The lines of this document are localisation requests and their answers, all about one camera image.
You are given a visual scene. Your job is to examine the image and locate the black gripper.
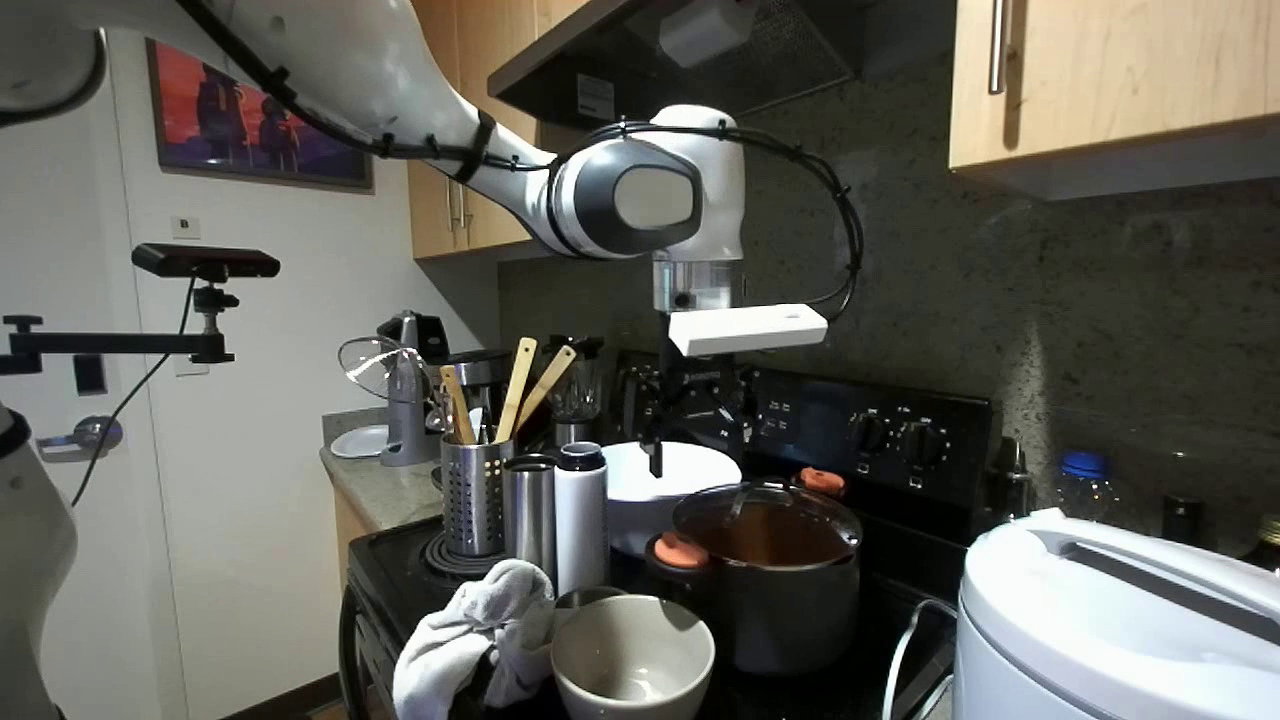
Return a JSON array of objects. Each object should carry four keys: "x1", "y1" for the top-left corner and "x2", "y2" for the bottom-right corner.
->
[{"x1": 641, "y1": 352, "x2": 752, "y2": 484}]

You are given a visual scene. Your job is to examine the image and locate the long wooden spatula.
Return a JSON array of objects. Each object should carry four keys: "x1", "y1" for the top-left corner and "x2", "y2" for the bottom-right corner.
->
[
  {"x1": 514, "y1": 340, "x2": 586, "y2": 442},
  {"x1": 494, "y1": 333, "x2": 545, "y2": 450}
]

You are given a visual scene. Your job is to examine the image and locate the large white bowl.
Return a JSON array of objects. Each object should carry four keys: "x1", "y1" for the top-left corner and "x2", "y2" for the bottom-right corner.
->
[{"x1": 595, "y1": 437, "x2": 748, "y2": 556}]

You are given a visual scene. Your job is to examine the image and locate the short wooden spatula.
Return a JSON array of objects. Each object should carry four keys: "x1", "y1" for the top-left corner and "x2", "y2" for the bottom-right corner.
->
[{"x1": 436, "y1": 364, "x2": 475, "y2": 450}]

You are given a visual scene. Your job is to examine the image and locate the small grey bowl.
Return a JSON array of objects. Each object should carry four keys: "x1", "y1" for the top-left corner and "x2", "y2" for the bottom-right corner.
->
[{"x1": 550, "y1": 591, "x2": 722, "y2": 720}]

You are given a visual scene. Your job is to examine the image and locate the steel canister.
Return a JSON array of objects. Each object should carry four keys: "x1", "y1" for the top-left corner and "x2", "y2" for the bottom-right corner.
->
[{"x1": 551, "y1": 437, "x2": 612, "y2": 595}]

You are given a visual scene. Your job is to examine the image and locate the steel tumbler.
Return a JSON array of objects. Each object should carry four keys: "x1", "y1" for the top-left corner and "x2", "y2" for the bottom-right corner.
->
[{"x1": 501, "y1": 453, "x2": 559, "y2": 577}]

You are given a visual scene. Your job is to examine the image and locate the black kitchen stove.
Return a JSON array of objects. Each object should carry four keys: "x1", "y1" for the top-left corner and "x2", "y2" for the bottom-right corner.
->
[{"x1": 337, "y1": 348, "x2": 1005, "y2": 720}]

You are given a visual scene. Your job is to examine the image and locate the perforated steel utensil holder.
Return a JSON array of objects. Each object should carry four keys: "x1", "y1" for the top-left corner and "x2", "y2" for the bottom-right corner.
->
[{"x1": 436, "y1": 437, "x2": 516, "y2": 561}]

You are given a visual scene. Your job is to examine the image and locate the black ribbed coaster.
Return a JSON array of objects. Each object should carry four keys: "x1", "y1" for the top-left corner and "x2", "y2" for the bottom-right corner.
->
[{"x1": 421, "y1": 529, "x2": 516, "y2": 580}]

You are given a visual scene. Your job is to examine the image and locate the black and clear countertop appliance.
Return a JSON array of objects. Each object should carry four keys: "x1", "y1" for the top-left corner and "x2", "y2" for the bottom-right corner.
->
[{"x1": 326, "y1": 308, "x2": 452, "y2": 470}]

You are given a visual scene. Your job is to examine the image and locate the white cloth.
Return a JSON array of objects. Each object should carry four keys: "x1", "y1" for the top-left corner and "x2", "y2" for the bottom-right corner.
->
[{"x1": 390, "y1": 556, "x2": 559, "y2": 720}]

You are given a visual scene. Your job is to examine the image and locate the narrow wooden upper cabinet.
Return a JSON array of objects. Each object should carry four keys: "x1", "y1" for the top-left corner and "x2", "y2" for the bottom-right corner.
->
[{"x1": 404, "y1": 0, "x2": 591, "y2": 263}]

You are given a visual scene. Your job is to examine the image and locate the dark glass bottle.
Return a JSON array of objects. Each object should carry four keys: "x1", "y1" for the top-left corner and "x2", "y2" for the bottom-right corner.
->
[{"x1": 992, "y1": 434, "x2": 1039, "y2": 524}]

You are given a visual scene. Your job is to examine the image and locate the dark range hood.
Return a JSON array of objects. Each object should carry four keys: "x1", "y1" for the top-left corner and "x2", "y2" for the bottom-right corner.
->
[{"x1": 486, "y1": 0, "x2": 938, "y2": 134}]

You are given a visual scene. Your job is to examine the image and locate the clear bottle blue cap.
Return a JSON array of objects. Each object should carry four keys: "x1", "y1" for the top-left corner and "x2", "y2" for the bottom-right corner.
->
[{"x1": 1058, "y1": 450, "x2": 1123, "y2": 524}]

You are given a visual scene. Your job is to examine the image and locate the wooden upper cabinets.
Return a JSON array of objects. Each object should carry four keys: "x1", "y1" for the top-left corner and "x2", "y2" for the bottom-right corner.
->
[{"x1": 943, "y1": 0, "x2": 1280, "y2": 203}]

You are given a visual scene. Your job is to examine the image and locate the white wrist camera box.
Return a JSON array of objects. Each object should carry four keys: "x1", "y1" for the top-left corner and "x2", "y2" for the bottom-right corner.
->
[{"x1": 665, "y1": 302, "x2": 834, "y2": 359}]

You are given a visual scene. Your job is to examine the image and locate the dark pot orange handles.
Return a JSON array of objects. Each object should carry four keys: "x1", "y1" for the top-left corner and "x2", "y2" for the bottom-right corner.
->
[{"x1": 648, "y1": 466, "x2": 870, "y2": 679}]

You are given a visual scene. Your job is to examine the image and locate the white power cable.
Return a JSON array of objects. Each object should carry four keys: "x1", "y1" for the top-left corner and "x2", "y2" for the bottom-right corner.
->
[{"x1": 875, "y1": 591, "x2": 963, "y2": 720}]

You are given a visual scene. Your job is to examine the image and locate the black stereo camera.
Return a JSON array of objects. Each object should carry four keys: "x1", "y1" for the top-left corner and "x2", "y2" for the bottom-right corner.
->
[{"x1": 128, "y1": 241, "x2": 284, "y2": 286}]

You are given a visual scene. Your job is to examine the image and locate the framed orange wall picture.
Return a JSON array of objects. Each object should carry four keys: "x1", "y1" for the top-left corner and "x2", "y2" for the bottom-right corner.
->
[{"x1": 143, "y1": 37, "x2": 376, "y2": 196}]

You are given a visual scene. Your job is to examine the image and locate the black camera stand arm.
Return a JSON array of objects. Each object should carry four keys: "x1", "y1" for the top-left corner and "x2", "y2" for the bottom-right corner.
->
[{"x1": 0, "y1": 275, "x2": 243, "y2": 396}]

